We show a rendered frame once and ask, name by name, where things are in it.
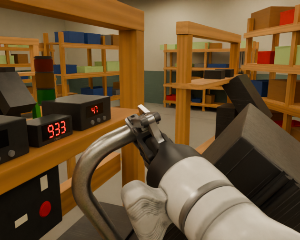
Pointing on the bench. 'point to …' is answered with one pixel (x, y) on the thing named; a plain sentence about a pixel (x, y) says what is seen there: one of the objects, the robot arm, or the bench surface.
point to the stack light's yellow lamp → (45, 81)
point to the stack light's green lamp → (45, 95)
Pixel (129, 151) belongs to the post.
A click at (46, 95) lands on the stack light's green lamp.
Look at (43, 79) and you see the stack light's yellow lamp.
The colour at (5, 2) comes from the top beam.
